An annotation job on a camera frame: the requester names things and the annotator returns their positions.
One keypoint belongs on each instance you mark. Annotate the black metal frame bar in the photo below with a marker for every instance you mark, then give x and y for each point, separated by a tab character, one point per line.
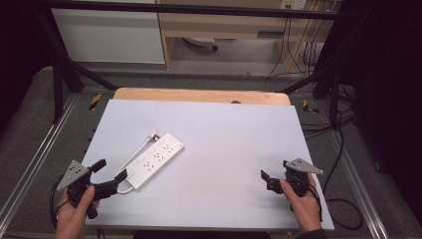
199	10

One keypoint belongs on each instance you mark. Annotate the black metal stand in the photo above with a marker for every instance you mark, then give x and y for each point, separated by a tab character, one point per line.
61	76
328	83

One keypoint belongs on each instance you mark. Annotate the white wall socket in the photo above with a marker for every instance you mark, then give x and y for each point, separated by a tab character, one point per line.
293	4

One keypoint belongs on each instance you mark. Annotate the person's dark sleeve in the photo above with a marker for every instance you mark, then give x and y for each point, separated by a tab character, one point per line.
313	234

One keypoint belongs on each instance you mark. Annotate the white power strip with black plug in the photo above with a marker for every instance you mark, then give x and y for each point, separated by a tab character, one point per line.
200	41

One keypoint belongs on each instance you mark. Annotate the aluminium floor rail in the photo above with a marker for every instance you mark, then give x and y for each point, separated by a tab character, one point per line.
40	149
358	186

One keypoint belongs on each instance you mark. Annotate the person's right hand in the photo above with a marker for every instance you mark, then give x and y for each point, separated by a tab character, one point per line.
303	207

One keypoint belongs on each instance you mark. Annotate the person's left hand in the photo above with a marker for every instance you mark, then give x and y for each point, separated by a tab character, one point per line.
74	215

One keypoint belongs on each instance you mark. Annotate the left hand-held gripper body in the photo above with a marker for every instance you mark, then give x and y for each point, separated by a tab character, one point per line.
77	182

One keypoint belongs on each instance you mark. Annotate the white cabinet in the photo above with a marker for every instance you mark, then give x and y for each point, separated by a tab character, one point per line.
109	36

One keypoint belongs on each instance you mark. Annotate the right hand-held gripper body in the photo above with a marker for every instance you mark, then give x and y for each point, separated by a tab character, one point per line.
300	176

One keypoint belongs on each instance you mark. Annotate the person's dark clothing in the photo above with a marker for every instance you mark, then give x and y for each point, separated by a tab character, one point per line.
202	235

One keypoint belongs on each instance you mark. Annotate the white plug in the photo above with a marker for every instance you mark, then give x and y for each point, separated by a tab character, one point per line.
153	135

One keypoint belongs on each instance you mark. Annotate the yellow and black tape strip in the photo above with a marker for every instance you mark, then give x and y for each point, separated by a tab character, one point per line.
95	102
309	107

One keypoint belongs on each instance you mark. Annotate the light wooden desk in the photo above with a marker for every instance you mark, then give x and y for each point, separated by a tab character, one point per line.
225	30

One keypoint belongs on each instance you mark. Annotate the black curtain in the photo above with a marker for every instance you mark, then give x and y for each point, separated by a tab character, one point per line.
20	49
384	99

